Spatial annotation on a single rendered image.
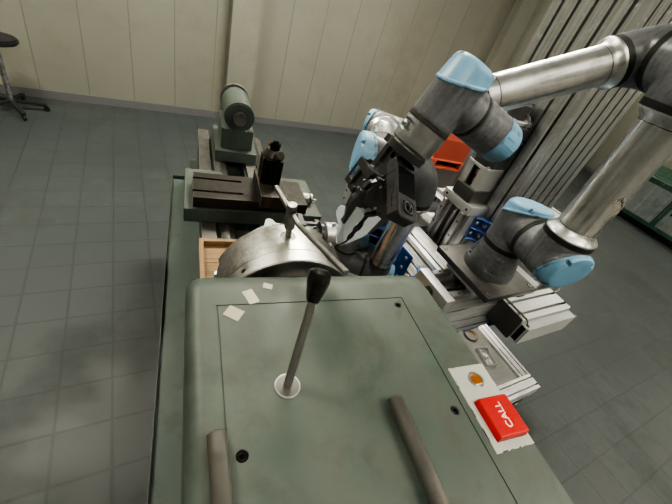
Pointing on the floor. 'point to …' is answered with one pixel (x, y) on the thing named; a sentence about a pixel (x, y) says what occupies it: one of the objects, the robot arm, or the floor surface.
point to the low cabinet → (653, 207)
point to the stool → (8, 80)
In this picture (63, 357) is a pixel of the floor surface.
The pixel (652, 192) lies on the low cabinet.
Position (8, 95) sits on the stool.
